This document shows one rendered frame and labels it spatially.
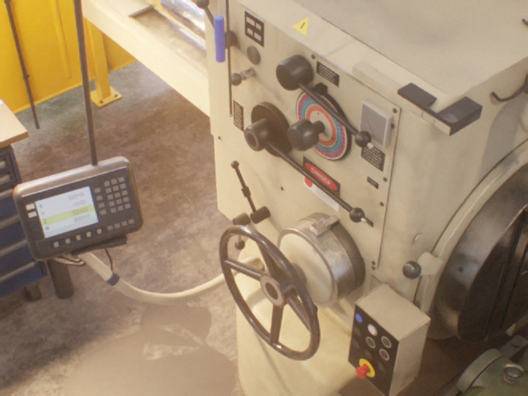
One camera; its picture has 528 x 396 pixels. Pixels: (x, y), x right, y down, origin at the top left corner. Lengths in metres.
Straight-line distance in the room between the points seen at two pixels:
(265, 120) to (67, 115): 2.82
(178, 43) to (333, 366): 1.27
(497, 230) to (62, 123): 3.19
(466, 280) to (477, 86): 0.51
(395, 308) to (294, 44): 0.66
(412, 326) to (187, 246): 2.13
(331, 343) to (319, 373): 0.13
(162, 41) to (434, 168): 1.55
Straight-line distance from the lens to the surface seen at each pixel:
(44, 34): 4.48
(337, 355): 2.77
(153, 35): 3.10
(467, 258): 1.98
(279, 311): 2.07
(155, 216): 4.07
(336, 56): 1.79
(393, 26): 1.84
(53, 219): 2.40
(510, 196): 1.98
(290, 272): 1.85
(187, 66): 2.93
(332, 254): 1.99
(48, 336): 3.67
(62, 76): 4.65
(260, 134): 2.01
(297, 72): 1.82
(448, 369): 2.78
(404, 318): 1.94
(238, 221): 2.40
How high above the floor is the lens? 2.86
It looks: 44 degrees down
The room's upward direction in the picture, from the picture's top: straight up
